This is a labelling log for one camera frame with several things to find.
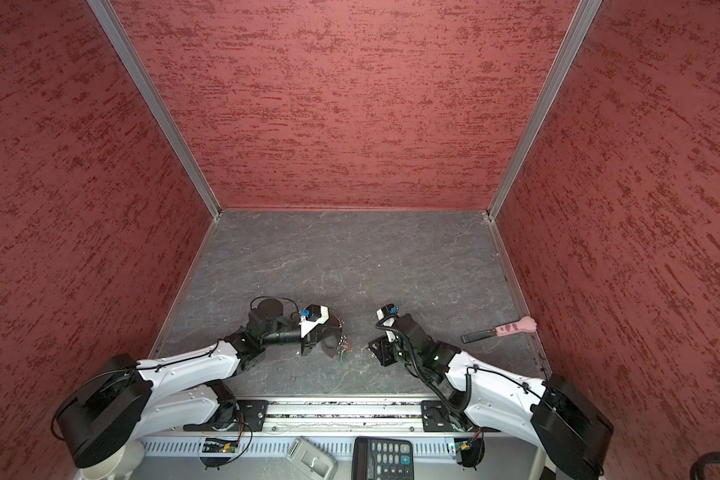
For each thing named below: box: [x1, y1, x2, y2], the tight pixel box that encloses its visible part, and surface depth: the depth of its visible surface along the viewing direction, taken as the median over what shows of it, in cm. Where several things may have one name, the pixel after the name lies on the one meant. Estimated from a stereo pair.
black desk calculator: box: [351, 436, 414, 480], surface depth 68 cm
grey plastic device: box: [286, 436, 338, 480], surface depth 67 cm
